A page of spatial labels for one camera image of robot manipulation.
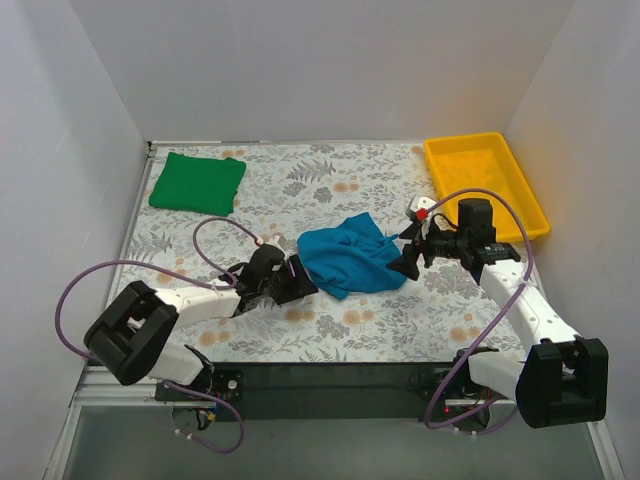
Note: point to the blue t shirt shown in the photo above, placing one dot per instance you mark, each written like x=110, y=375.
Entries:
x=351, y=257

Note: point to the floral table mat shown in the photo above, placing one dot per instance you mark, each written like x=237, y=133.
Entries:
x=292, y=189

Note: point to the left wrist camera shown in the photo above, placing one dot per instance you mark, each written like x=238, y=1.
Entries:
x=277, y=241

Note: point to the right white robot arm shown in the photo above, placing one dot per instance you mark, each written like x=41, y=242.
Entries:
x=564, y=377

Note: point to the folded green t shirt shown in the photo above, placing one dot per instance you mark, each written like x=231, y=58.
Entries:
x=200, y=185

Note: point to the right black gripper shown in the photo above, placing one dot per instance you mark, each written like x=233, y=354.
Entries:
x=417, y=244

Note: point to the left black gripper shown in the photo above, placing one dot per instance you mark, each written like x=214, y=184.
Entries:
x=300, y=275

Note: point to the yellow plastic tray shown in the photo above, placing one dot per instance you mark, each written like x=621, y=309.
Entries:
x=484, y=160

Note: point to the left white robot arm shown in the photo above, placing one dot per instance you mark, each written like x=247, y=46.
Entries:
x=131, y=338

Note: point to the aluminium frame rail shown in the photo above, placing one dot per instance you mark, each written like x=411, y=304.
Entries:
x=136, y=432

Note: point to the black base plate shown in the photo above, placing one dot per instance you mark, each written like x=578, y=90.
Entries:
x=305, y=391

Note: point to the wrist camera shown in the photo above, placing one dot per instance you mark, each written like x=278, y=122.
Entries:
x=421, y=211
x=277, y=241

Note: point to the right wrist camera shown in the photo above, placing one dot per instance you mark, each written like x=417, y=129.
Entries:
x=421, y=211

